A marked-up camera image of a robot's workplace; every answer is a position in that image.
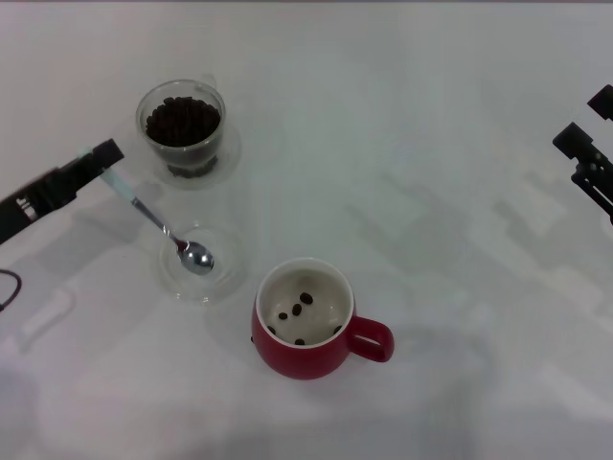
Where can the coffee bean pile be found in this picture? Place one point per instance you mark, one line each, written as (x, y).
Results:
(182, 120)

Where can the red ceramic mug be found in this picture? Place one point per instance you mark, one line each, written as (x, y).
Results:
(297, 361)

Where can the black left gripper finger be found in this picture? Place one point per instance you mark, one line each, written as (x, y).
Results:
(29, 211)
(103, 154)

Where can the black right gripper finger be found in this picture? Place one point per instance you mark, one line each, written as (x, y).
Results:
(572, 139)
(604, 98)

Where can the clear glass lid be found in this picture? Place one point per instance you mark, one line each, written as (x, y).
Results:
(230, 259)

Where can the clear glass cup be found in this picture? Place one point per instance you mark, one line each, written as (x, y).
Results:
(155, 148)

